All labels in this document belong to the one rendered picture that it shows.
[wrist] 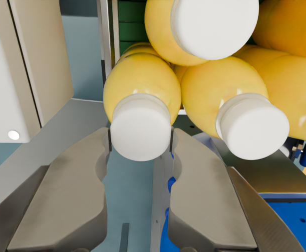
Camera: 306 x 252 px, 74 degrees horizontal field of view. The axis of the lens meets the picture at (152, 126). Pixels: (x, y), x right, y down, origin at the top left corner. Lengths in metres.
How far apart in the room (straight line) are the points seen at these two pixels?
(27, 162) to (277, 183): 0.76
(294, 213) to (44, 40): 0.35
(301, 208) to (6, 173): 0.77
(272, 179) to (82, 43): 1.15
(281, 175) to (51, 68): 0.29
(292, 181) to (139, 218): 1.76
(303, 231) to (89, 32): 1.19
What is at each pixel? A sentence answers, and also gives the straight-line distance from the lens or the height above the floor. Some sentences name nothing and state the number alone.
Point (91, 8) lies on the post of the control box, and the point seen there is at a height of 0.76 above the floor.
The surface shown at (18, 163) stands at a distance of 0.85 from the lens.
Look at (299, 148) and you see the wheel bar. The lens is 0.40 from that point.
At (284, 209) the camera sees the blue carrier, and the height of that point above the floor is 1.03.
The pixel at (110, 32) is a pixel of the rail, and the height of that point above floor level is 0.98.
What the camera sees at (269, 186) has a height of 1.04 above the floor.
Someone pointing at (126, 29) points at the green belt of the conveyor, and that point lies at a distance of 0.32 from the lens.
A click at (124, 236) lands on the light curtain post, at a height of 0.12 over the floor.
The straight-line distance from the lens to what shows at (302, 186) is 0.31.
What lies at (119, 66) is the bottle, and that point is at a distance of 0.18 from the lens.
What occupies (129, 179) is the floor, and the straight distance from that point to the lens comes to 1.66.
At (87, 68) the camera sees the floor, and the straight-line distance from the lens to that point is 1.29.
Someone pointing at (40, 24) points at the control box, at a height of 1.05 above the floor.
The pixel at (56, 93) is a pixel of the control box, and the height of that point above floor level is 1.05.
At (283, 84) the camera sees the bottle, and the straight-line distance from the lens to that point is 0.21.
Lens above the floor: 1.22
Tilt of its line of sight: 62 degrees down
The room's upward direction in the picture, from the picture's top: 177 degrees clockwise
